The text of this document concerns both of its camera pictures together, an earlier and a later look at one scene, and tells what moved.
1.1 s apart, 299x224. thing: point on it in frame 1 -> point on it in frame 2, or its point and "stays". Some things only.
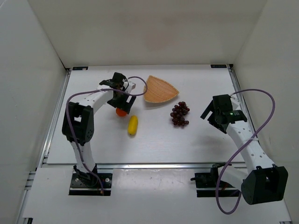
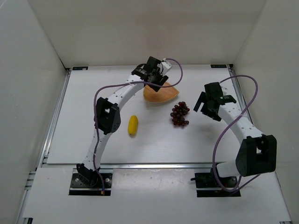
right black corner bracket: [218, 66] stays
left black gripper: [124, 105] -> [158, 79]
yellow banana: [132, 125] stays
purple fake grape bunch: [178, 114] stays
